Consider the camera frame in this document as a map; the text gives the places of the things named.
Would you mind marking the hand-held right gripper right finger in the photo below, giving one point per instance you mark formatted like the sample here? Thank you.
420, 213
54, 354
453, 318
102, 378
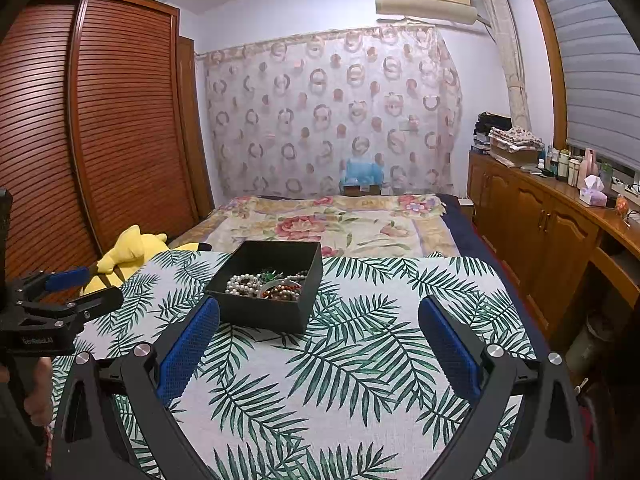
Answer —
450, 350

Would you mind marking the pale jade bangle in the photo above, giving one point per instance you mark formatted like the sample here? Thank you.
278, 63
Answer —
265, 288

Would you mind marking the black jewelry box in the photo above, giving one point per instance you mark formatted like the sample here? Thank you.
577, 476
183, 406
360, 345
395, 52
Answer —
260, 317

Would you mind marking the pink bottle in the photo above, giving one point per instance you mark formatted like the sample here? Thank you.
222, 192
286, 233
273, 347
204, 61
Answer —
588, 167

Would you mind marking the floral folded cloth stack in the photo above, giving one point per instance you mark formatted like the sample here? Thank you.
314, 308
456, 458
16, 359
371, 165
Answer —
517, 139

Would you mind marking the leaf print cloth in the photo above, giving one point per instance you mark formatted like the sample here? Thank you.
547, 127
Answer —
310, 385

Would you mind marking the floral blanket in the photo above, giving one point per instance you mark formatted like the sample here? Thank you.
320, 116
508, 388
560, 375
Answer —
325, 225

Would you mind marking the wooden cabinet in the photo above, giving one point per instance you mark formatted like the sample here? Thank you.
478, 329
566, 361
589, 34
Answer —
530, 220

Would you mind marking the white power strip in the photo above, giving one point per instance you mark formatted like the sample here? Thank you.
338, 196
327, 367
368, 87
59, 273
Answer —
625, 189

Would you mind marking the wooden window frame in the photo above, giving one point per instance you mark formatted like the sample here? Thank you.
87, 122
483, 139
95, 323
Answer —
547, 60

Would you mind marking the pink tissue pack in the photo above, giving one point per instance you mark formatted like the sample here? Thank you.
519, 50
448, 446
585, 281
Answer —
593, 192

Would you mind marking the wooden louvered wardrobe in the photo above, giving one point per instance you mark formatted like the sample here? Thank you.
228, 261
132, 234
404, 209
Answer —
110, 135

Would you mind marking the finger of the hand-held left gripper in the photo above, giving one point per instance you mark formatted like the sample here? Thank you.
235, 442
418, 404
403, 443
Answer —
67, 278
95, 301

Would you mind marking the person's left hand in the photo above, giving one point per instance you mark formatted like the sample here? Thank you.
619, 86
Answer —
40, 395

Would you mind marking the yellow plush toy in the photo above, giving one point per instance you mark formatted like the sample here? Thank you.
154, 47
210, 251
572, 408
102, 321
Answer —
127, 252

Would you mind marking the blue plush toy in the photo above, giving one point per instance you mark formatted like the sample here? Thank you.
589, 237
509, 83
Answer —
361, 172

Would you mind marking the tied cream curtain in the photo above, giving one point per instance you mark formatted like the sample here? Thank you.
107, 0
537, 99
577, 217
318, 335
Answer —
505, 50

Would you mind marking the grey waste bin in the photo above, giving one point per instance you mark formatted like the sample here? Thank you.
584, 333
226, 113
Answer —
587, 342

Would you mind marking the grey window blinds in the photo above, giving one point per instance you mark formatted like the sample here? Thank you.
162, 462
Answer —
600, 60

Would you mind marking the row of toiletry bottles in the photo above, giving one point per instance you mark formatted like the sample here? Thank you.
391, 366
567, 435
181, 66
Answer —
562, 165

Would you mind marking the dark folded clothes stack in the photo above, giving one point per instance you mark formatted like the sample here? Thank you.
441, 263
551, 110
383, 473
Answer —
492, 125

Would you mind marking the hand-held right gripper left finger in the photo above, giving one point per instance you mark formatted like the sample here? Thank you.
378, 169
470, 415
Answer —
187, 350

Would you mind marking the dark blue bed sheet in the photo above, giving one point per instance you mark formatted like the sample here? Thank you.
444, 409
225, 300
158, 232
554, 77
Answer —
475, 240

